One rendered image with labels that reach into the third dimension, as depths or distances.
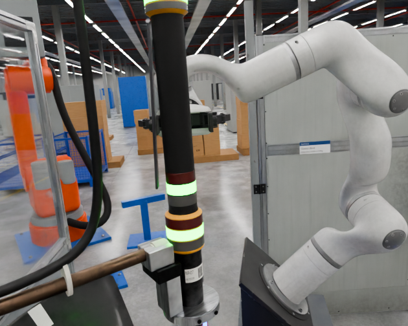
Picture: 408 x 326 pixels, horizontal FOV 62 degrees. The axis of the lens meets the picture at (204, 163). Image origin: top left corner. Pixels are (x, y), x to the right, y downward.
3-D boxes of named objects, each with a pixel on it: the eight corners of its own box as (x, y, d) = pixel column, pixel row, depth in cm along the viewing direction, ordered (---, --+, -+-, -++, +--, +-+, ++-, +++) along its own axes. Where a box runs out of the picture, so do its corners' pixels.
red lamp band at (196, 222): (178, 233, 36) (177, 223, 36) (158, 222, 40) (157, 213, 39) (210, 222, 39) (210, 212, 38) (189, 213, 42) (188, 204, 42)
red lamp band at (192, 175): (175, 186, 36) (175, 174, 36) (160, 180, 39) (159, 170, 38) (201, 179, 38) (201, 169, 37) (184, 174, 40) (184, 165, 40)
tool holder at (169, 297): (167, 345, 36) (158, 260, 34) (138, 312, 41) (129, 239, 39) (231, 309, 41) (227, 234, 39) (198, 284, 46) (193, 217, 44)
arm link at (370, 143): (359, 245, 98) (333, 213, 113) (398, 235, 98) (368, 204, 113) (357, 78, 75) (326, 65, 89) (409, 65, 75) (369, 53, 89)
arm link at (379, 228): (329, 248, 113) (385, 198, 106) (357, 292, 96) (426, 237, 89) (305, 231, 108) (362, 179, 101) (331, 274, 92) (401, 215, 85)
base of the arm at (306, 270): (265, 257, 120) (302, 222, 115) (305, 295, 118) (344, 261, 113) (258, 282, 102) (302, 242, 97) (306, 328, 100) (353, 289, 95)
